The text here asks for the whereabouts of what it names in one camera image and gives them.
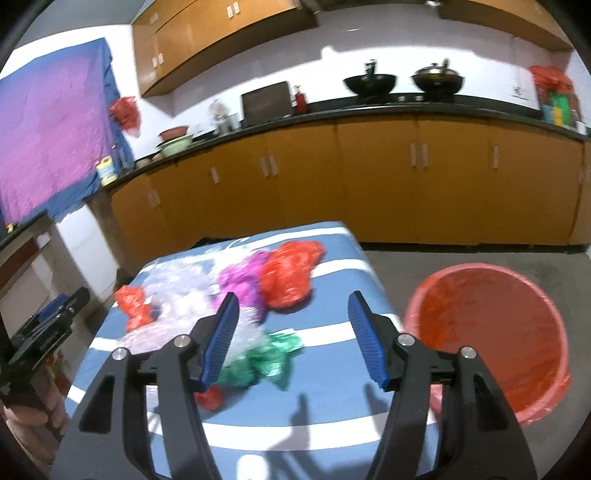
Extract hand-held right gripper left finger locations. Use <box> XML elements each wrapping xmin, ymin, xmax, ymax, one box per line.
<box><xmin>48</xmin><ymin>292</ymin><xmax>241</xmax><ymax>480</ymax></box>

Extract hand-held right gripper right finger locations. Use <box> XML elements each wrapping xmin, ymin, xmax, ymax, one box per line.
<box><xmin>347</xmin><ymin>290</ymin><xmax>539</xmax><ymax>480</ymax></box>

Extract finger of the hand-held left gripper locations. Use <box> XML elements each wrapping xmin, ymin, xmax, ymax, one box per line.
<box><xmin>27</xmin><ymin>286</ymin><xmax>91</xmax><ymax>326</ymax></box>

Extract clear bubble wrap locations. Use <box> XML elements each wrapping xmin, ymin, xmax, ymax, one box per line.
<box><xmin>226</xmin><ymin>305</ymin><xmax>269</xmax><ymax>365</ymax></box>

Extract green plastic bag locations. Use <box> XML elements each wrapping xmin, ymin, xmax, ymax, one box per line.
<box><xmin>217</xmin><ymin>331</ymin><xmax>303</xmax><ymax>391</ymax></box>

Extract pink plastic bag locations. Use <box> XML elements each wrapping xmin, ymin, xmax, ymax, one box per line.
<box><xmin>217</xmin><ymin>253</ymin><xmax>273</xmax><ymax>319</ymax></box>

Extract translucent plastic bag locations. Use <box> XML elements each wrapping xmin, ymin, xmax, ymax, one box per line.
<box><xmin>119</xmin><ymin>318</ymin><xmax>204</xmax><ymax>356</ymax></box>

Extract large red plastic bag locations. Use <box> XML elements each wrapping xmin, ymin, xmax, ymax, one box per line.
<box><xmin>259</xmin><ymin>241</ymin><xmax>326</xmax><ymax>310</ymax></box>

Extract red wastebasket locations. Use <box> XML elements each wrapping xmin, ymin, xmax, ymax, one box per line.
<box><xmin>404</xmin><ymin>264</ymin><xmax>572</xmax><ymax>426</ymax></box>

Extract person's left hand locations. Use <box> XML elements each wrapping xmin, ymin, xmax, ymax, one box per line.
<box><xmin>4</xmin><ymin>357</ymin><xmax>71</xmax><ymax>467</ymax></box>

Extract clear plastic bags pile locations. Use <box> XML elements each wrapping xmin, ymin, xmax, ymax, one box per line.
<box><xmin>141</xmin><ymin>244</ymin><xmax>245</xmax><ymax>324</ymax></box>

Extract tiny red plastic scrap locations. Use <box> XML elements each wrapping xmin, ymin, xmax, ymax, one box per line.
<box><xmin>194</xmin><ymin>385</ymin><xmax>225</xmax><ymax>411</ymax></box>

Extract blue white striped tablecloth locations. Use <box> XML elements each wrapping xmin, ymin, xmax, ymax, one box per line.
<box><xmin>65</xmin><ymin>222</ymin><xmax>444</xmax><ymax>480</ymax></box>

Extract small red plastic bag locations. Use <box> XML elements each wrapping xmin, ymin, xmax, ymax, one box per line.
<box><xmin>114</xmin><ymin>285</ymin><xmax>155</xmax><ymax>332</ymax></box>

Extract yellow detergent bottle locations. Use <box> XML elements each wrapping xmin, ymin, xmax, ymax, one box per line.
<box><xmin>95</xmin><ymin>156</ymin><xmax>119</xmax><ymax>186</ymax></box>

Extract wooden base cabinets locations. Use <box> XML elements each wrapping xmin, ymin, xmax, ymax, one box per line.
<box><xmin>108</xmin><ymin>113</ymin><xmax>591</xmax><ymax>278</ymax></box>

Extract purple blue hanging cloth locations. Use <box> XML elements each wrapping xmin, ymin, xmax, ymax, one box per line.
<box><xmin>0</xmin><ymin>38</ymin><xmax>134</xmax><ymax>227</ymax></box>

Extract green basin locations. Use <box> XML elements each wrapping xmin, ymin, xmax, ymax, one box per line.
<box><xmin>156</xmin><ymin>137</ymin><xmax>192</xmax><ymax>158</ymax></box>

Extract red hanging plastic bag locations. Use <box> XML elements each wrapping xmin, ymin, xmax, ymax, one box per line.
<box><xmin>108</xmin><ymin>96</ymin><xmax>141</xmax><ymax>138</ymax></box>

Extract glass jar with plastic cover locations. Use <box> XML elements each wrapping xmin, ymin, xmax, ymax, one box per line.
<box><xmin>209</xmin><ymin>99</ymin><xmax>241</xmax><ymax>136</ymax></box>

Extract black kitchen countertop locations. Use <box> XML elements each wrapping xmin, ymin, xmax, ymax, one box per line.
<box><xmin>134</xmin><ymin>95</ymin><xmax>591</xmax><ymax>171</ymax></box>

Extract dark cutting board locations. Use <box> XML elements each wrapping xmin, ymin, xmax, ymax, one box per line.
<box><xmin>241</xmin><ymin>82</ymin><xmax>293</xmax><ymax>126</ymax></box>

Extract gas stove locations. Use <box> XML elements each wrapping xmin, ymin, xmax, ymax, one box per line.
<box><xmin>351</xmin><ymin>91</ymin><xmax>458</xmax><ymax>104</ymax></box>

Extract black open wok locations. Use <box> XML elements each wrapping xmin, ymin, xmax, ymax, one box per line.
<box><xmin>342</xmin><ymin>60</ymin><xmax>398</xmax><ymax>97</ymax></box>

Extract black wok with lid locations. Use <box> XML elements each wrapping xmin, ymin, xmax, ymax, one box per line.
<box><xmin>411</xmin><ymin>59</ymin><xmax>465</xmax><ymax>97</ymax></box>

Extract red bag with packets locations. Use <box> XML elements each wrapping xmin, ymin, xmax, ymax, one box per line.
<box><xmin>530</xmin><ymin>65</ymin><xmax>583</xmax><ymax>127</ymax></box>

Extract long wooden wall cabinet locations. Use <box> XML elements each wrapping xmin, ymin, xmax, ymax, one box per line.
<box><xmin>131</xmin><ymin>0</ymin><xmax>319</xmax><ymax>97</ymax></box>

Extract short wooden wall cabinet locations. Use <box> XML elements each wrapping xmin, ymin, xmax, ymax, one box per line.
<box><xmin>438</xmin><ymin>0</ymin><xmax>573</xmax><ymax>51</ymax></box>

